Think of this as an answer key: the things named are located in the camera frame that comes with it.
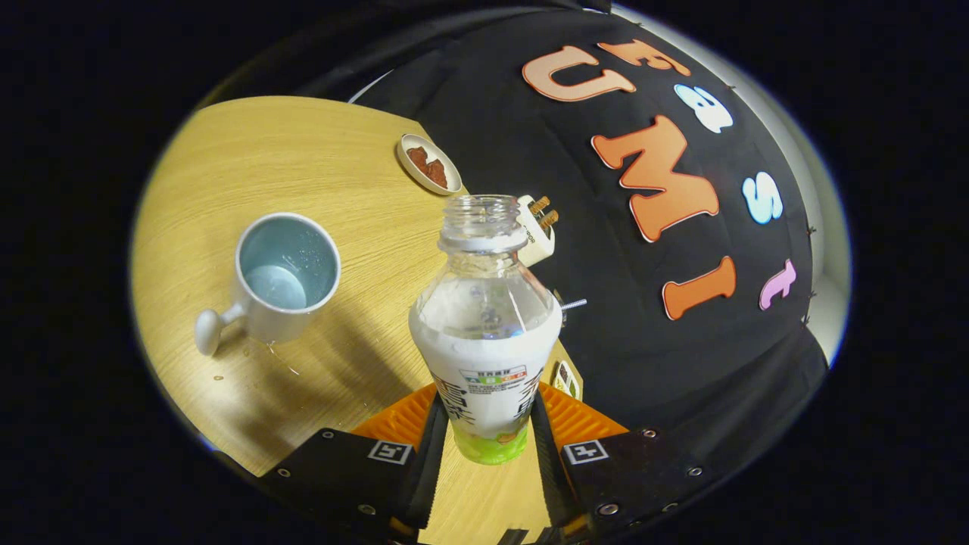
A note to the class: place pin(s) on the white divided dish with beans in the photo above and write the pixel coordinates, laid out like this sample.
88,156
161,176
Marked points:
566,378

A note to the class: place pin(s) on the white toaster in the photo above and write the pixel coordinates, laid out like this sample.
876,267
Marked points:
537,238

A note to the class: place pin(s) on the small beige round plate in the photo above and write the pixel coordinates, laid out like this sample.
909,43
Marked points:
447,159

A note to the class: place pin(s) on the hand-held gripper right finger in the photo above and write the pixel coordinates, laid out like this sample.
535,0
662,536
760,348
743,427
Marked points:
549,462

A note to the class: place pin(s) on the clear juice bottle green base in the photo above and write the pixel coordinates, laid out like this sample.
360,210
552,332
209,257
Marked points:
484,341

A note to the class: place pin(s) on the wooden table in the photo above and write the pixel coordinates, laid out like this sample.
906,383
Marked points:
303,159

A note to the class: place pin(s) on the toasted bread slice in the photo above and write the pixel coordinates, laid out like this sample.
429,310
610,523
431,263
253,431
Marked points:
548,219
539,203

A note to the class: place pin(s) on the red-brown meat piece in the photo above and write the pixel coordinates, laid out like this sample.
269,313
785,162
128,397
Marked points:
418,157
437,174

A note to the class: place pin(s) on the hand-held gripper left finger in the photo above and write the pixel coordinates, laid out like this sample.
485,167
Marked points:
429,462

